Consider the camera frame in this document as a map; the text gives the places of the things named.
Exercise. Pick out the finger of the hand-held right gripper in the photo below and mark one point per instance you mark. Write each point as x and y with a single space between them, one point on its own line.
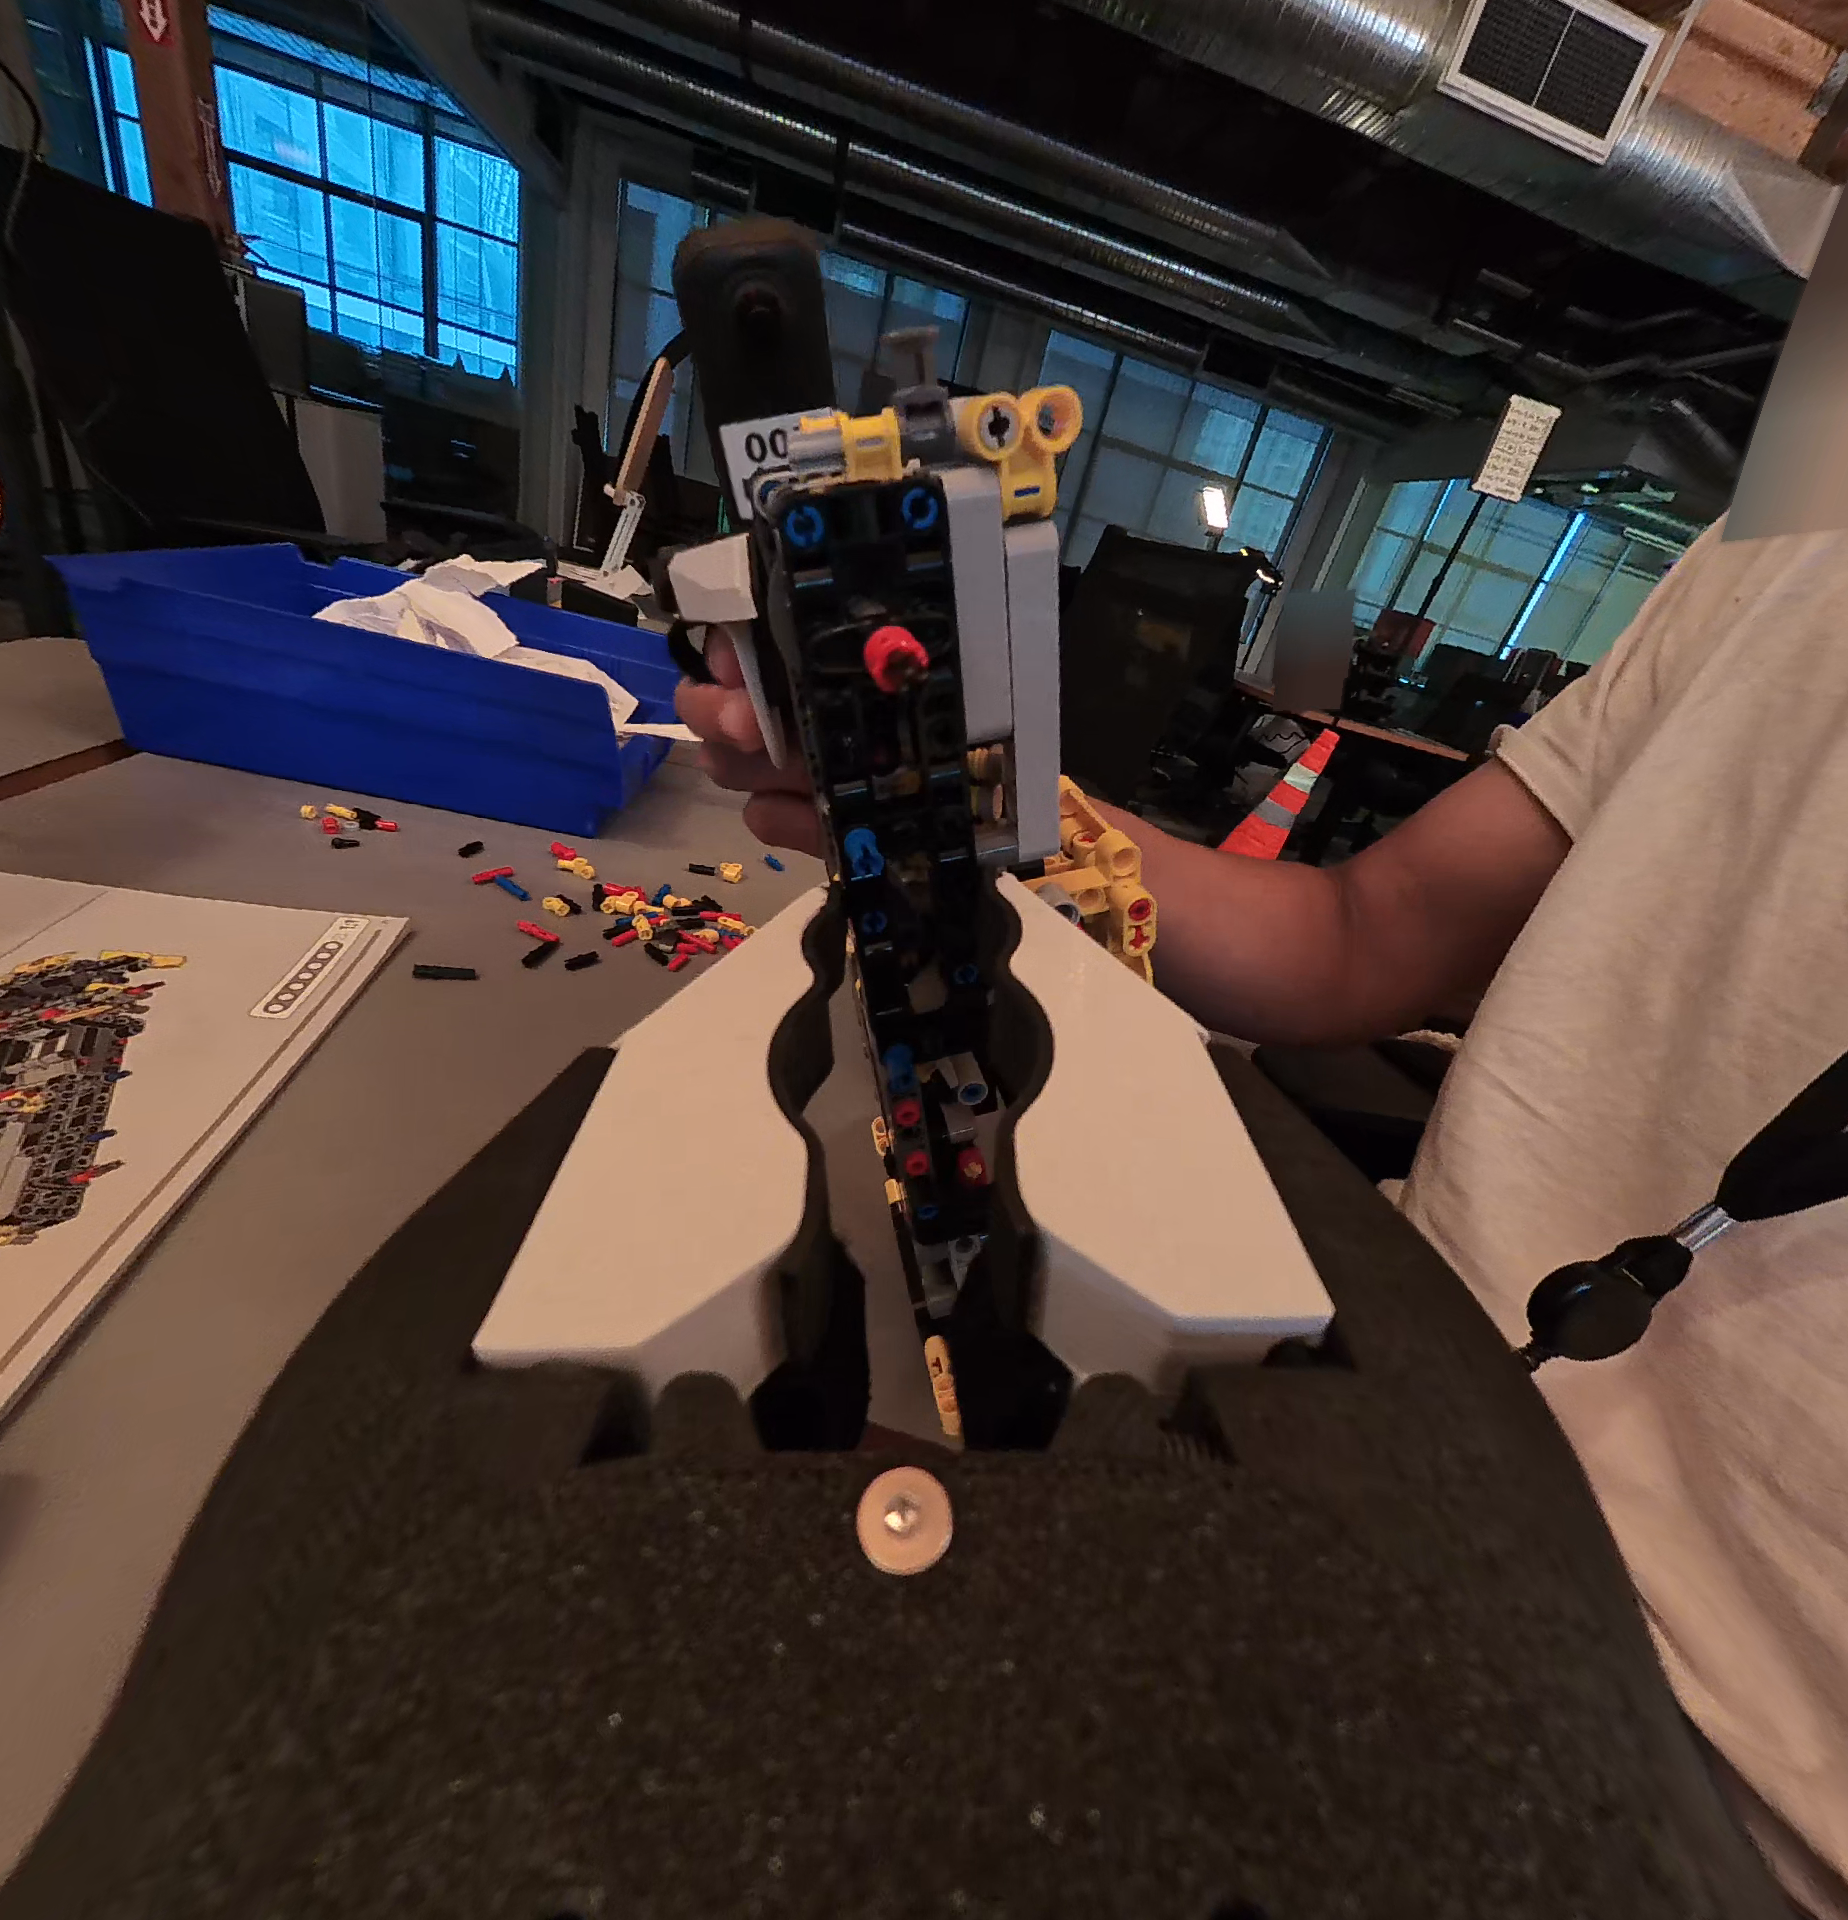
710 580

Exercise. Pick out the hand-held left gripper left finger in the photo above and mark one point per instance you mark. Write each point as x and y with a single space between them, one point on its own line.
640 1201

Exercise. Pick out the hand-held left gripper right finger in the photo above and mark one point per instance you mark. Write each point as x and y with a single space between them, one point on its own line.
1180 1201

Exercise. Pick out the yellow connector piece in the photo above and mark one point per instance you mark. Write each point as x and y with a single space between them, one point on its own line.
870 446

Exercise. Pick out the grey axle connector piece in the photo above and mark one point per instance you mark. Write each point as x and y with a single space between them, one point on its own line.
917 381

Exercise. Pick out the yellow black brick car model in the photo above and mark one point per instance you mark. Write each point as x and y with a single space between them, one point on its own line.
896 720

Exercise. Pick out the pile of small coloured pins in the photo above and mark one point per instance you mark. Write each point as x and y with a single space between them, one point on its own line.
655 915

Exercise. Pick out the person's right forearm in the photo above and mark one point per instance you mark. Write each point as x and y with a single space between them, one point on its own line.
1315 930

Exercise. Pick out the grey desk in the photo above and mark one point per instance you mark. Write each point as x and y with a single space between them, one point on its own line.
265 811

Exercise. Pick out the person's right hand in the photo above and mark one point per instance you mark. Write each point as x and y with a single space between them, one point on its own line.
745 766

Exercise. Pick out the crumpled white paper bags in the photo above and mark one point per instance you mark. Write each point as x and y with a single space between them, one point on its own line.
445 606

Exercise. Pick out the blue plastic bin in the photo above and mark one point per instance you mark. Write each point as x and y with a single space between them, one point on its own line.
339 690

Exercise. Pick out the orange traffic cone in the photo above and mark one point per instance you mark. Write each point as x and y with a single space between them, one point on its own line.
1285 802

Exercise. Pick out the black badge reel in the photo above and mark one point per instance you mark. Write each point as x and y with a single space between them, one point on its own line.
1601 1290

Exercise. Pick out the open instruction booklet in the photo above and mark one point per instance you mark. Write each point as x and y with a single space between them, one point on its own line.
115 1050

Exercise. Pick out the white hanging paper sign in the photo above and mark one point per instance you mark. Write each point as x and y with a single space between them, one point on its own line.
1515 446

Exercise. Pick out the metal ventilation duct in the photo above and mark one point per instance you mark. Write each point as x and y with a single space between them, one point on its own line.
1315 90

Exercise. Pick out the wooden post red sign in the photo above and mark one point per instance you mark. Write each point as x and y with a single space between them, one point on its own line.
174 106

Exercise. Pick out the white wall vent grille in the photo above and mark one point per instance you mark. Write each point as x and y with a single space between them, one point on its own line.
1556 67

